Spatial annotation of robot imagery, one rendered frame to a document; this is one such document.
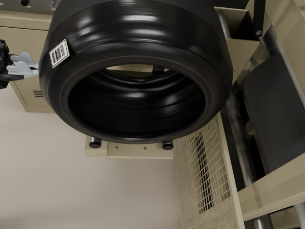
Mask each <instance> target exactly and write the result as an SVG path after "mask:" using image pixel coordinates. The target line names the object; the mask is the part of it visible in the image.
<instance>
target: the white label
mask: <svg viewBox="0 0 305 229"><path fill-rule="evenodd" d="M49 54H50V58H51V63H52V67H53V68H54V67H56V66H57V65H58V64H59V63H61V62H62V61H63V60H65V59H66V58H67V57H69V50H68V46H67V42H66V39H64V40H63V41H62V42H61V43H60V44H58V45H57V46H56V47H55V48H54V49H52V50H51V51H50V52H49Z"/></svg>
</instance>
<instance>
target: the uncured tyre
mask: <svg viewBox="0 0 305 229"><path fill-rule="evenodd" d="M64 39H66V42H67V46H68V50H69V57H67V58H66V59H65V60H63V61H62V62H61V63H59V64H58V65H57V66H56V67H54V68H53V67H52V63H51V58H50V54H49V52H50V51H51V50H52V49H54V48H55V47H56V46H57V45H58V44H60V43H61V42H62V41H63V40H64ZM134 64H138V65H154V66H160V67H164V68H167V69H169V70H167V71H165V72H163V73H160V74H157V75H152V76H146V77H132V76H126V75H121V74H118V73H115V72H112V71H110V70H108V69H107V68H108V67H113V66H118V65H134ZM38 73H39V85H40V89H41V92H42V95H43V97H44V99H45V100H46V102H47V103H48V105H49V106H50V107H51V109H52V110H53V111H54V112H55V113H56V114H57V115H58V116H59V117H60V118H61V119H62V120H63V121H64V122H65V123H66V124H68V125H69V126H70V127H72V128H74V129H75V130H77V131H79V132H81V133H83V134H85V135H88V136H91V137H93V138H97V139H100V140H104V141H109V142H114V143H121V144H154V143H161V142H166V141H170V140H174V139H178V138H181V137H184V136H186V135H189V134H191V133H193V132H195V131H197V130H199V129H200V128H202V127H203V126H205V125H206V124H207V123H209V122H210V121H211V120H212V119H213V118H214V117H215V115H216V114H217V113H218V112H219V111H220V110H221V109H222V107H223V106H224V105H225V103H226V102H227V100H228V98H229V96H230V93H231V89H232V81H233V66H232V61H231V57H230V54H229V50H228V47H227V44H226V39H225V36H224V33H223V29H222V25H221V22H220V19H219V16H218V14H217V12H216V10H215V9H214V7H213V5H212V4H211V3H210V1H209V0H61V2H60V3H59V5H58V6H57V8H56V10H55V12H54V15H53V18H52V20H51V24H50V27H49V31H48V34H47V37H46V40H45V43H44V47H43V50H42V53H41V57H40V60H39V67H38Z"/></svg>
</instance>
